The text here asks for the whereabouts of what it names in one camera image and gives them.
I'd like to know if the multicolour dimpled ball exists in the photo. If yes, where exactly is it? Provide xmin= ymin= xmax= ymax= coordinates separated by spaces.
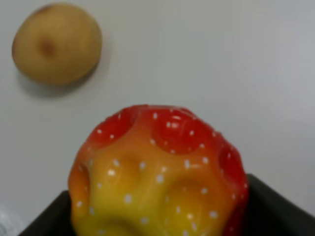
xmin=68 ymin=105 xmax=250 ymax=236

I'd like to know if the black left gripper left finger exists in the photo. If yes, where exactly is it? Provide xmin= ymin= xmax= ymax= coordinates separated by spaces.
xmin=19 ymin=191 xmax=75 ymax=236

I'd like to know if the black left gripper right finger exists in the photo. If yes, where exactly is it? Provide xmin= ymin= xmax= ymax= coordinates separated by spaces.
xmin=227 ymin=174 xmax=315 ymax=236

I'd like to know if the brown potato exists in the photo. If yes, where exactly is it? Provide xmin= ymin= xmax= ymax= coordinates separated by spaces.
xmin=12 ymin=2 xmax=102 ymax=86

